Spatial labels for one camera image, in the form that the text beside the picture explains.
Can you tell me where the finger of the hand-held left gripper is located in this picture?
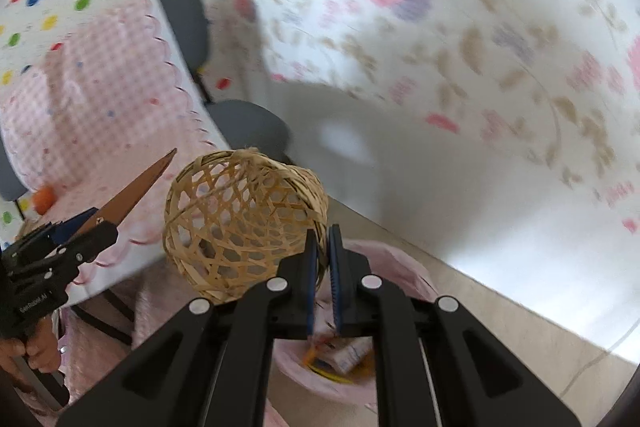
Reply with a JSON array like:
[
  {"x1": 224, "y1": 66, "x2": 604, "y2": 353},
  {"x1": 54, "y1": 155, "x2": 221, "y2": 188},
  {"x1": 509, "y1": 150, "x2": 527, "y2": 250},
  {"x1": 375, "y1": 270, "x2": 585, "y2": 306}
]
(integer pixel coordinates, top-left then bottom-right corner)
[
  {"x1": 4, "y1": 206, "x2": 104, "y2": 259},
  {"x1": 46, "y1": 223, "x2": 120, "y2": 271}
]

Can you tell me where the yellow plastic wrapper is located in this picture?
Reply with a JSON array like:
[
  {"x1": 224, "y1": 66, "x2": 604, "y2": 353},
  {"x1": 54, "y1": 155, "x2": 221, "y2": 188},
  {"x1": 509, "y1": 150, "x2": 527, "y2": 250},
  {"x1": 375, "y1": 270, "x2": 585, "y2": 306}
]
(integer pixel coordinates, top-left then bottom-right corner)
[{"x1": 302, "y1": 343, "x2": 362, "y2": 384}]

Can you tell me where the grey office chair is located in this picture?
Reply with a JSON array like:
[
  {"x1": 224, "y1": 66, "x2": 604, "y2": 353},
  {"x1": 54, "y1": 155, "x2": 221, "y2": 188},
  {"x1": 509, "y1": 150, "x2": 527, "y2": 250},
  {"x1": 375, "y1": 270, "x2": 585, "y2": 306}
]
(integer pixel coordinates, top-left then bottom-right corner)
[
  {"x1": 0, "y1": 141, "x2": 29, "y2": 204},
  {"x1": 156, "y1": 0, "x2": 294, "y2": 164}
]

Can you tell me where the woven bamboo basket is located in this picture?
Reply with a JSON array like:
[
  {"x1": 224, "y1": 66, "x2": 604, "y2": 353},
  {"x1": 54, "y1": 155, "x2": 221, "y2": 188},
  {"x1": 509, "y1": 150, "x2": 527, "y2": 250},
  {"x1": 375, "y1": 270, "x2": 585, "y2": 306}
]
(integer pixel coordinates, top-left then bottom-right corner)
[{"x1": 162, "y1": 148, "x2": 331, "y2": 305}]

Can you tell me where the floral wall cloth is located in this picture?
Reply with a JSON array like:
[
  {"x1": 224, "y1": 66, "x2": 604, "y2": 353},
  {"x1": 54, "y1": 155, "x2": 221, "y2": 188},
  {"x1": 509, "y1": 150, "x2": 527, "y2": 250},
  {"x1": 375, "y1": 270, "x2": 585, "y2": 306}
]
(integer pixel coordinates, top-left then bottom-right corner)
[{"x1": 200, "y1": 0, "x2": 640, "y2": 235}]

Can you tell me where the pink plastic bin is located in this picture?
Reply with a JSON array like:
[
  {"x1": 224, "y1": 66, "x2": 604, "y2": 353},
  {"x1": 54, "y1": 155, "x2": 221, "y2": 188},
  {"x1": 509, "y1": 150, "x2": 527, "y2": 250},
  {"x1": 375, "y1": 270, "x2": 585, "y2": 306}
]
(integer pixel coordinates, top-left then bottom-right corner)
[{"x1": 272, "y1": 239, "x2": 439, "y2": 409}]

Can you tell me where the white floor cable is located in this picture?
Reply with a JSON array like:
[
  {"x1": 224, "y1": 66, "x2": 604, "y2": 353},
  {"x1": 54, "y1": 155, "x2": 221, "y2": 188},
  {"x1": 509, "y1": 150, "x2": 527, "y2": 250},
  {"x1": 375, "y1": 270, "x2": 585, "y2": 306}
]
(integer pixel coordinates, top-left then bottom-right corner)
[{"x1": 555, "y1": 322, "x2": 640, "y2": 404}]

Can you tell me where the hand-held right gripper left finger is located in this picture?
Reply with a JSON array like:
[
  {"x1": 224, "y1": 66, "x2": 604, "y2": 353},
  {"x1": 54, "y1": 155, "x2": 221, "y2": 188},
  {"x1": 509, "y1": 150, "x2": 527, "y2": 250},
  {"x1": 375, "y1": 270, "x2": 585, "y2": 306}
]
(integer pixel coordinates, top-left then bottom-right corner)
[{"x1": 56, "y1": 228, "x2": 322, "y2": 427}]

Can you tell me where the orange round fruit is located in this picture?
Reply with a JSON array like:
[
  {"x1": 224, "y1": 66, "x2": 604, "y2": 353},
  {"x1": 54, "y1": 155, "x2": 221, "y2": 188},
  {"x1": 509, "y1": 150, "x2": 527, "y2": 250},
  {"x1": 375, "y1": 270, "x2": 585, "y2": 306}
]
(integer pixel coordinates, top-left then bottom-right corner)
[{"x1": 32, "y1": 186, "x2": 56, "y2": 215}]

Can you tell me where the white printed packet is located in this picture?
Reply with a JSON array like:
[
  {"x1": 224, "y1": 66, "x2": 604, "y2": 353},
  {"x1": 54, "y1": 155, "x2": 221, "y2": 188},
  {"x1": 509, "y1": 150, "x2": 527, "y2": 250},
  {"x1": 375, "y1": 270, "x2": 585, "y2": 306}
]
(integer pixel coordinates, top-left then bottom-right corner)
[{"x1": 327, "y1": 338, "x2": 375, "y2": 370}]

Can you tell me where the pink gingham tablecloth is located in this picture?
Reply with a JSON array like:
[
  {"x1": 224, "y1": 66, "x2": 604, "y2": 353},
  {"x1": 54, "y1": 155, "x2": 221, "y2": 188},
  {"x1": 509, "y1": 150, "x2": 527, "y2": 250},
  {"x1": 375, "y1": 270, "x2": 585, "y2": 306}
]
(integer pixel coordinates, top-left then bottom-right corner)
[{"x1": 0, "y1": 0, "x2": 228, "y2": 268}]

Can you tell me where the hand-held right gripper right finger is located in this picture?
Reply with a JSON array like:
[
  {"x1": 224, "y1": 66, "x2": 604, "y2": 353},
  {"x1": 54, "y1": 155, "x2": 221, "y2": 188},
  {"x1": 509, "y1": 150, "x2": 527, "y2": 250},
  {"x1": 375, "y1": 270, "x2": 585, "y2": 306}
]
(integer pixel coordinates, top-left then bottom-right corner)
[{"x1": 328, "y1": 225, "x2": 582, "y2": 427}]

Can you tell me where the person's left hand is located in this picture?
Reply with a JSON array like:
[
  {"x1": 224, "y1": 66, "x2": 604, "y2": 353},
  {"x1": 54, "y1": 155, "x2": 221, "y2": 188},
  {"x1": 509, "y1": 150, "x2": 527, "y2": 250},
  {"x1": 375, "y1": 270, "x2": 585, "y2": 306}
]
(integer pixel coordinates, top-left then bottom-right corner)
[{"x1": 0, "y1": 307, "x2": 64, "y2": 375}]

